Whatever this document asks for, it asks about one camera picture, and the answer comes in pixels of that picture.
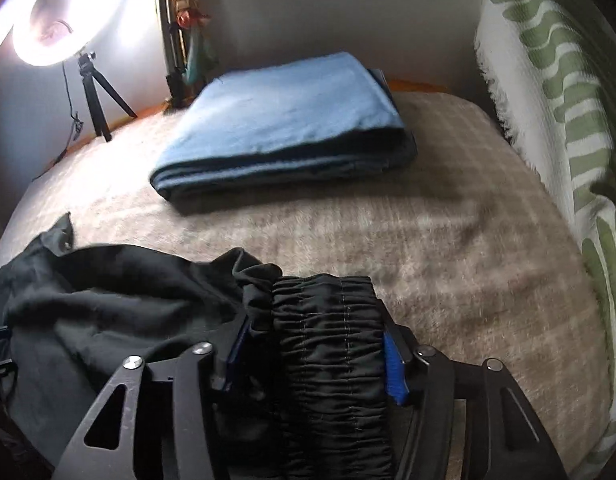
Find green patterned white blanket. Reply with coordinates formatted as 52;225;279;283
475;0;616;480

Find beige checked blanket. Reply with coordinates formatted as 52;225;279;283
0;91;613;480

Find folded dark cloth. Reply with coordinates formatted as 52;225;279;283
150;130;419;207

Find folded light blue cloth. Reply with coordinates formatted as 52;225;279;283
150;51;406;171

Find black gooseneck phone holder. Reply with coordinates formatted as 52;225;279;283
38;19;75;44

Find black power cable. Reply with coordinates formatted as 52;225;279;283
33;62;85;182

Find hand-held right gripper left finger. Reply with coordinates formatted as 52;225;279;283
52;310;253;480

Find black pants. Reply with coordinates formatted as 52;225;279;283
0;212;396;480

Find small black tripod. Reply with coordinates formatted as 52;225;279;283
77;52;139;142

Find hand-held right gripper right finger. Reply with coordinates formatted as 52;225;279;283
375;300;571;480

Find ring light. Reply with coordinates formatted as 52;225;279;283
10;0;134;67

